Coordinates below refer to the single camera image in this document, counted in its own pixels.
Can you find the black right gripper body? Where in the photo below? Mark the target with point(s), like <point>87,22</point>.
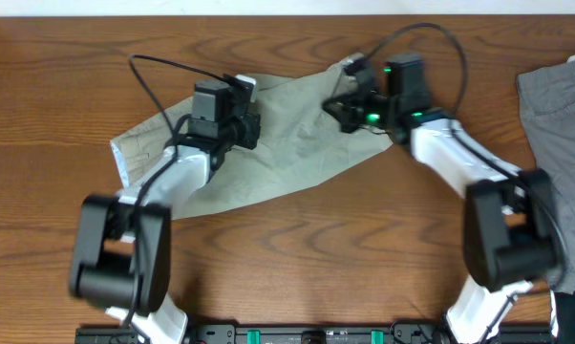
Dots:
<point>368,111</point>

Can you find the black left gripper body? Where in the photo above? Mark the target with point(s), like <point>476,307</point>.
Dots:
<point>244,133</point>

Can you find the khaki green shorts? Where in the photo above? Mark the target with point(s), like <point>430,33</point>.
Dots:
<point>300,146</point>

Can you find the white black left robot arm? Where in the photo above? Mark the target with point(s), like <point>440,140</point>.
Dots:
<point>122,254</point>

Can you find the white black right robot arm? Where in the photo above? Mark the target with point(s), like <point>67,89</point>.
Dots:
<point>510,235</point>

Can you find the grey shorts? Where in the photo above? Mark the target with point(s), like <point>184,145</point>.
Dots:
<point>547,111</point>

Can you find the dark garment at edge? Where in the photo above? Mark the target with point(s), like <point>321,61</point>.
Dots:
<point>565,310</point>

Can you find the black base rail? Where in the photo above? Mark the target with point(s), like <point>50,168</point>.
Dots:
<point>397,333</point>

